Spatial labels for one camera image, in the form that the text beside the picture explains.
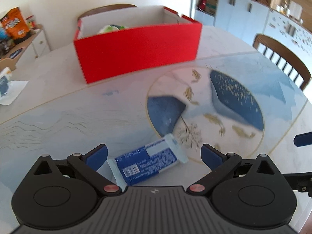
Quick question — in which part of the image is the white refrigerator with magnets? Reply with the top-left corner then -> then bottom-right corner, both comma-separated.
263,11 -> 311,66

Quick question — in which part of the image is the orange snack bag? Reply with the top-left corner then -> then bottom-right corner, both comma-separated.
1,7 -> 31,44

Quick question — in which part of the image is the red cardboard box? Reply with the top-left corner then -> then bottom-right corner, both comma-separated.
74,5 -> 202,83

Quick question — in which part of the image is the brown wooden chair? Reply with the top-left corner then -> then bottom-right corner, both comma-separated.
77,4 -> 136,21

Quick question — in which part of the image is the white sideboard cabinet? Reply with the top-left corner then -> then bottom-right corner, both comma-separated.
1,25 -> 51,68

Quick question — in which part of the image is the blue wet wipes pack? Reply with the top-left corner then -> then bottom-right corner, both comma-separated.
107,133 -> 188,189

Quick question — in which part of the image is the white wall cabinet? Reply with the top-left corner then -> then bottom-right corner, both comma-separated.
195,0 -> 278,45

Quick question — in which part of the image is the white grey paper tissue pack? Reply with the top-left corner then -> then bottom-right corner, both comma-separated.
96,24 -> 129,35

